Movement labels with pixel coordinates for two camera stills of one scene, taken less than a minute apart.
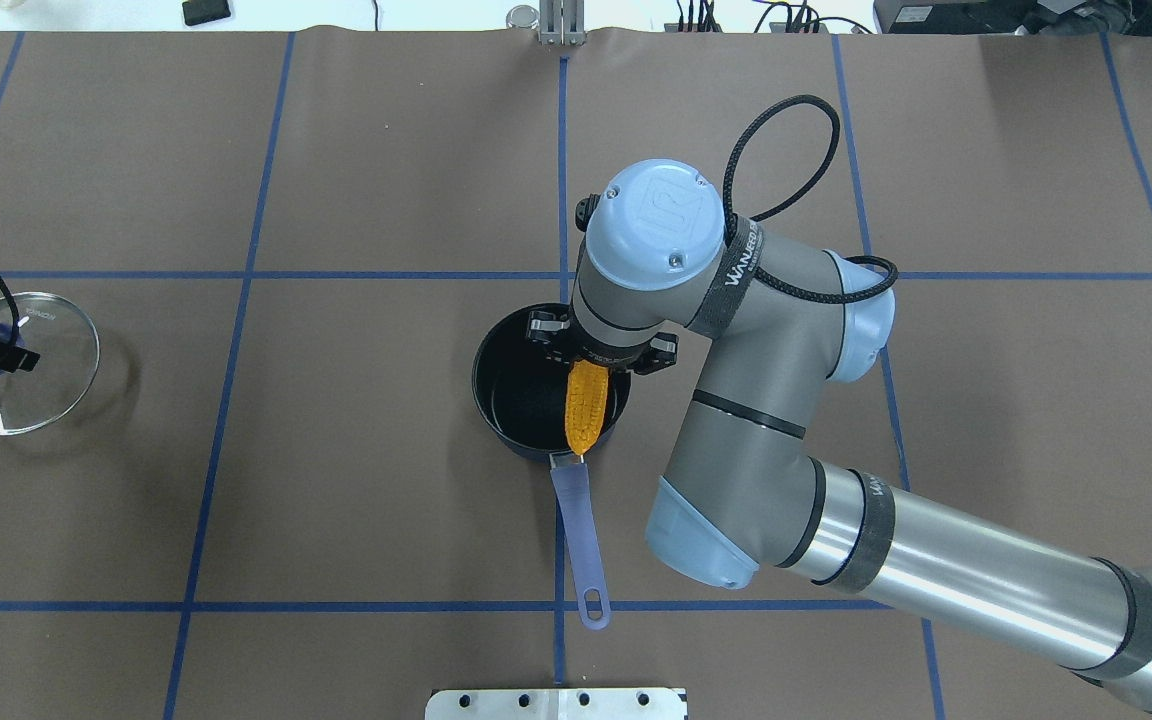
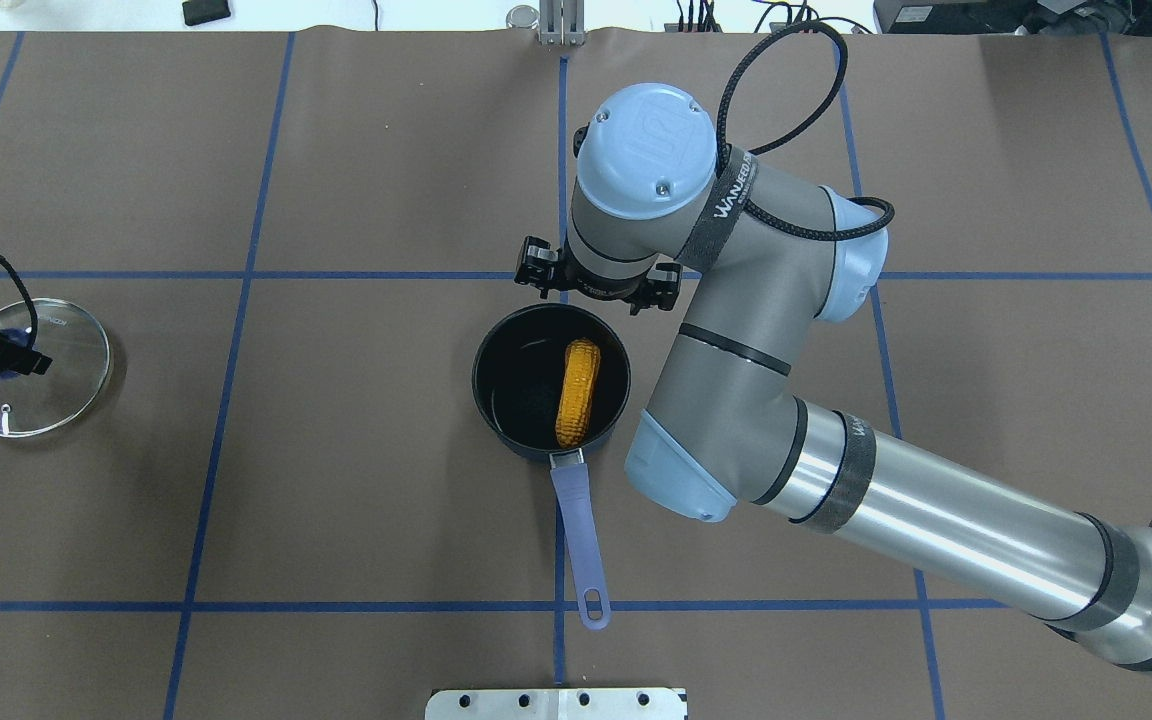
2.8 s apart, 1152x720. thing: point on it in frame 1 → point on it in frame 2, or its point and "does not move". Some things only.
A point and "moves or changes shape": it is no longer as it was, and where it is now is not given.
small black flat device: x=199 y=11 does not move
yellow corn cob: x=585 y=395 moves or changes shape
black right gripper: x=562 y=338 → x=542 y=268
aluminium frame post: x=562 y=22 does not move
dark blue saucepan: x=519 y=395 does not move
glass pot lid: x=31 y=402 does not move
